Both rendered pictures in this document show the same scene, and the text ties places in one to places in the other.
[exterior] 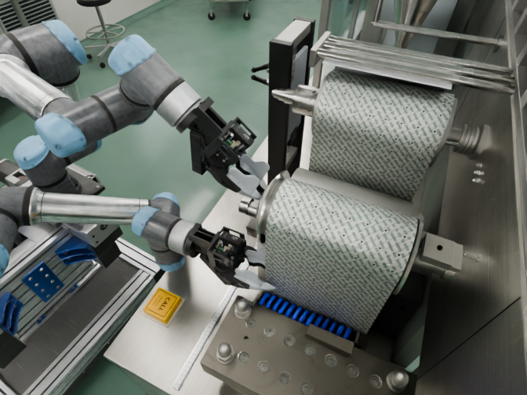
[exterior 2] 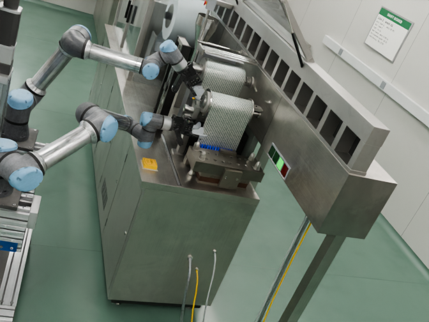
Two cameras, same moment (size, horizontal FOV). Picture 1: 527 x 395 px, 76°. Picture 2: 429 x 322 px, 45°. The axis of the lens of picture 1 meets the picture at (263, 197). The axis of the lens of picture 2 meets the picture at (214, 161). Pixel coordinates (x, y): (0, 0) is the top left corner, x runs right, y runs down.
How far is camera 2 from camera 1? 2.34 m
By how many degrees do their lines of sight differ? 45
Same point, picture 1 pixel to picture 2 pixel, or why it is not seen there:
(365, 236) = (240, 103)
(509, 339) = (283, 102)
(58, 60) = not seen: hidden behind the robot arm
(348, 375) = (238, 159)
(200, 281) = (154, 156)
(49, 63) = not seen: hidden behind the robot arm
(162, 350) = (163, 177)
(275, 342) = (212, 154)
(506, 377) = (285, 107)
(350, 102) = (217, 67)
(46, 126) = (155, 66)
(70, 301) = not seen: outside the picture
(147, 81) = (177, 54)
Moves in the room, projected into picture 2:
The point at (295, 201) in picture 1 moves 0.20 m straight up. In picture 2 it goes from (218, 95) to (232, 61)
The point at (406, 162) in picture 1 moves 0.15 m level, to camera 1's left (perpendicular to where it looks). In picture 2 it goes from (234, 88) to (216, 87)
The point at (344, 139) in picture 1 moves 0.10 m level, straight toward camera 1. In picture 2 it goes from (215, 81) to (221, 89)
